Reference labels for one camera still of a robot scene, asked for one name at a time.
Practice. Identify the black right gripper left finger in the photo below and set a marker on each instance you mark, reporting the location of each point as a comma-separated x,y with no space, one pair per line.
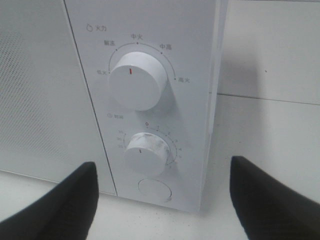
64,213

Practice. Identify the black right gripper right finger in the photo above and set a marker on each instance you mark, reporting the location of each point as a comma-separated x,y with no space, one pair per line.
268,209

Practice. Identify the white microwave door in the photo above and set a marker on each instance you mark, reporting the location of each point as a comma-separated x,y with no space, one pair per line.
47,122

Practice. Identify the round white door button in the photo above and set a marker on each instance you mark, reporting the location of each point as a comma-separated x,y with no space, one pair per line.
154,190

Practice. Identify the white lower timer knob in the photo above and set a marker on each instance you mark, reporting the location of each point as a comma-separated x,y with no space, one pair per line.
147,154

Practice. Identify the white microwave oven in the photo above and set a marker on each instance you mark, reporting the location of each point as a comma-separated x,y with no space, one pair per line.
186,37

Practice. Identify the white upper power knob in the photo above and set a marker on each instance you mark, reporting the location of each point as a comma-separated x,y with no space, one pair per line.
137,81

